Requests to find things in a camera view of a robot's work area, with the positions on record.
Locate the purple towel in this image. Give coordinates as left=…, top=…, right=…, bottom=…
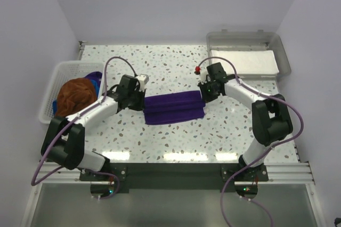
left=84, top=71, right=102, bottom=95
left=143, top=91, right=206, bottom=125

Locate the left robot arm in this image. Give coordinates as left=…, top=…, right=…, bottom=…
left=39, top=74, right=149, bottom=181

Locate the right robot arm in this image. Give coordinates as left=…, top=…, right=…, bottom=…
left=194, top=62, right=293, bottom=181

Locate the white folded towel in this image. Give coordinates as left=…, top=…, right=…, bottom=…
left=210, top=50, right=279, bottom=76

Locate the purple towel in basket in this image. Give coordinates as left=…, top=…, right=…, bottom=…
left=84, top=71, right=102, bottom=95

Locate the clear plastic bin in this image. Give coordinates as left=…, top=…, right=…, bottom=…
left=206, top=30, right=291, bottom=80

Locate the brown towel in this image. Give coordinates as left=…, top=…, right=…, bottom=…
left=55, top=78, right=98, bottom=117

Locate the white plastic laundry basket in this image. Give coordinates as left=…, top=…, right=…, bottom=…
left=38, top=60, right=104, bottom=124

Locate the blue towel in basket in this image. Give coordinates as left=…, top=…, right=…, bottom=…
left=52, top=100, right=58, bottom=115

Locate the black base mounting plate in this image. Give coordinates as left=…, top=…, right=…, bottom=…
left=79, top=162, right=270, bottom=194

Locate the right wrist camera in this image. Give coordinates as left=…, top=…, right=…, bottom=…
left=200, top=70, right=208, bottom=84

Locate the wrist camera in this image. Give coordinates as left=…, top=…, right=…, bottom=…
left=136, top=74, right=149, bottom=91
left=200, top=70, right=208, bottom=84

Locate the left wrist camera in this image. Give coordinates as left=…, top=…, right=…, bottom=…
left=136, top=74, right=149, bottom=91

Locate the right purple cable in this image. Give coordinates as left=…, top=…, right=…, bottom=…
left=196, top=56, right=305, bottom=227

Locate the purple cable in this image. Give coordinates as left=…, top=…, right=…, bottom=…
left=196, top=56, right=305, bottom=227
left=30, top=56, right=139, bottom=200

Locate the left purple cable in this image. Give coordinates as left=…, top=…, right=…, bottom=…
left=30, top=56, right=139, bottom=200

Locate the aluminium rail frame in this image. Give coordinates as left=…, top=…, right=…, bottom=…
left=31, top=46, right=298, bottom=187

